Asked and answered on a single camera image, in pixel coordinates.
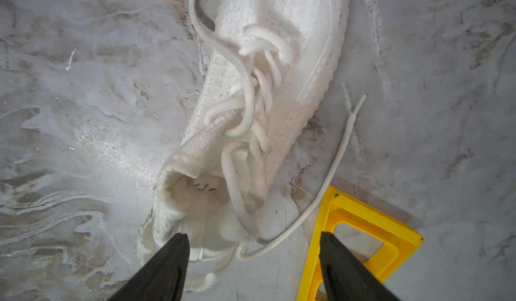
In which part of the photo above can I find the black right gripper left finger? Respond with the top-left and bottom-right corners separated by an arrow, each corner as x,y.
109,233 -> 190,301

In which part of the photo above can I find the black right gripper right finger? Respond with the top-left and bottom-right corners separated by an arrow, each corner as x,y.
319,232 -> 399,301

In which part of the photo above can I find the white sneaker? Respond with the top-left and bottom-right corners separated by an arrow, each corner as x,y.
138,0 -> 356,293

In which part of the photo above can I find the yellow plastic frame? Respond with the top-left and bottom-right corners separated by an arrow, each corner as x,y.
297,187 -> 424,300

